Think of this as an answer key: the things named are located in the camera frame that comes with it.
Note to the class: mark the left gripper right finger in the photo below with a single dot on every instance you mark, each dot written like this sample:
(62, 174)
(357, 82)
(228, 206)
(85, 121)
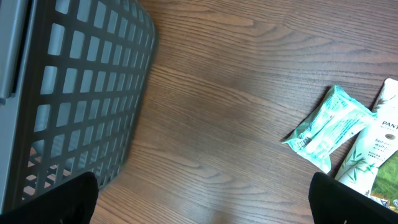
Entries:
(333, 202)

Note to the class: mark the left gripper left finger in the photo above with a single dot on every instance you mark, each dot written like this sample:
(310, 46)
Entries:
(73, 202)

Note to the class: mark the green yellow snack pouch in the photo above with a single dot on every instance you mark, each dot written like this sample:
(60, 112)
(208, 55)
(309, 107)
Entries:
(384, 190)

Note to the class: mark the white cream tube gold cap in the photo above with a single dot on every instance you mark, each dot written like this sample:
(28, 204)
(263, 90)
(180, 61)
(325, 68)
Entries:
(374, 144)

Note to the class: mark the teal wet wipes pack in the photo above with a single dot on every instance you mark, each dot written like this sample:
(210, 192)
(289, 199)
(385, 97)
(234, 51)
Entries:
(336, 119)

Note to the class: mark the grey plastic mesh basket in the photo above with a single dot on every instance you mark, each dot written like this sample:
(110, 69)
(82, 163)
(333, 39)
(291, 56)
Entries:
(73, 76)

